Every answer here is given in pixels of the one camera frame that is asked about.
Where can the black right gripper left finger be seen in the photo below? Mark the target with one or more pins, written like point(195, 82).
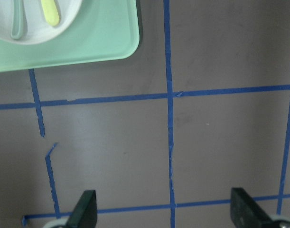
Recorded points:
point(85, 212)

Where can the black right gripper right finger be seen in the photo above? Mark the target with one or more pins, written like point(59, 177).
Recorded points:
point(246, 213)

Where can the white round plate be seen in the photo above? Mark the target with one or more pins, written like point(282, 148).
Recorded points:
point(38, 30)

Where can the pale green plastic spoon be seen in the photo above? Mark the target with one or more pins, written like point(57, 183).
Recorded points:
point(19, 23)

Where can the yellow plastic fork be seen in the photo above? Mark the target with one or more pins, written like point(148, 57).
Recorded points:
point(50, 12)

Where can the mint green tray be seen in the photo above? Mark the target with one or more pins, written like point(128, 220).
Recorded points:
point(102, 30)

